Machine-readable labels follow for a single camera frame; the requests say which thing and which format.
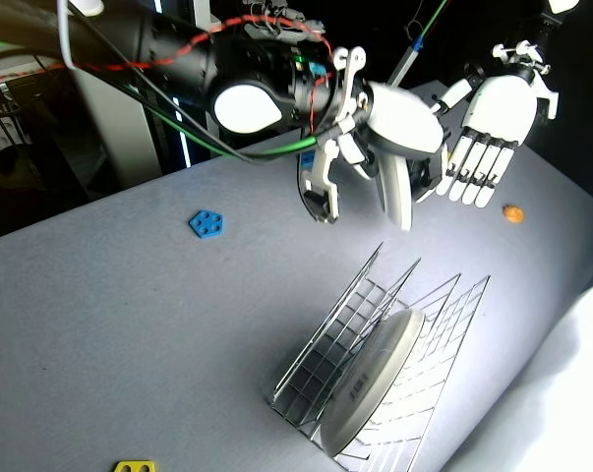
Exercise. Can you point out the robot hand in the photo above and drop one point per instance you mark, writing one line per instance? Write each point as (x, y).
(502, 108)
(404, 123)

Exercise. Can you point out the small orange toy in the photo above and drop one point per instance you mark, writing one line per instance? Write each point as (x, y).
(514, 214)

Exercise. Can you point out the background white robot hand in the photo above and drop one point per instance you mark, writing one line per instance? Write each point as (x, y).
(286, 27)

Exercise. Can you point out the blue pentagon block with holes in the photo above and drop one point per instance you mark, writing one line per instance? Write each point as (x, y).
(195, 222)

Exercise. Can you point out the white cabinet with light strip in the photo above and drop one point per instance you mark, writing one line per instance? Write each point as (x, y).
(129, 137)

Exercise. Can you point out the grey table cloth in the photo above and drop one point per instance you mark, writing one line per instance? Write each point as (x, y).
(104, 319)

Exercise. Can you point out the yellow block with holes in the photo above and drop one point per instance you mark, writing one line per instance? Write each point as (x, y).
(124, 467)

